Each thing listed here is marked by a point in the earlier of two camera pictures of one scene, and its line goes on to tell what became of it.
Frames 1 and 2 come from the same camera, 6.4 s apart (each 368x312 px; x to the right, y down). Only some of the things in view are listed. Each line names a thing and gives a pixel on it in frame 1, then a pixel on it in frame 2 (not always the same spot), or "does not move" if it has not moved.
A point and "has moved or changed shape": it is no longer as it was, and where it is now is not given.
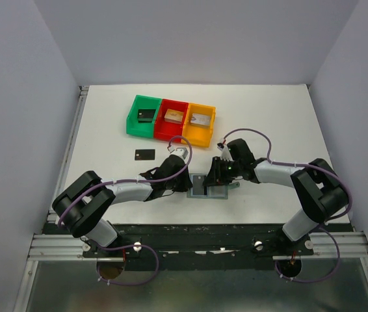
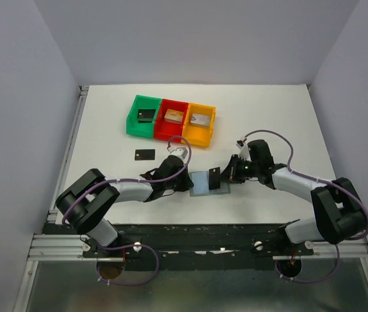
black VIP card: (197, 186) has moved or changed shape
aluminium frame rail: (61, 247) does not move
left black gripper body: (183, 181) does not move
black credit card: (145, 155) does not move
